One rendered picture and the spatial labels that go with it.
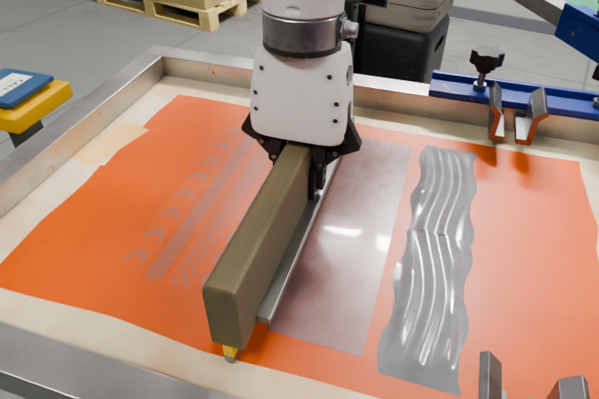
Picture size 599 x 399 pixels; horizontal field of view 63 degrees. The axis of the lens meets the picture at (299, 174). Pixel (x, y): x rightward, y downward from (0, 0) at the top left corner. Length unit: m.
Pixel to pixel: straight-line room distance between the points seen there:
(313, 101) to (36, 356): 0.32
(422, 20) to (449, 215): 0.96
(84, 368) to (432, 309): 0.31
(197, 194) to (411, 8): 1.01
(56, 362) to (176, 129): 0.40
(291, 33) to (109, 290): 0.31
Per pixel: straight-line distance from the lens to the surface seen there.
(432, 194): 0.62
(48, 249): 0.61
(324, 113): 0.48
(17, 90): 0.91
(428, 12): 1.47
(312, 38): 0.44
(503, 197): 0.65
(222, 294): 0.39
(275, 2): 0.44
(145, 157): 0.70
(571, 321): 0.55
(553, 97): 0.80
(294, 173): 0.48
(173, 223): 0.59
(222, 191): 0.62
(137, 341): 0.50
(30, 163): 0.69
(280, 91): 0.48
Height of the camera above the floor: 1.35
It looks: 39 degrees down
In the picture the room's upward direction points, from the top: straight up
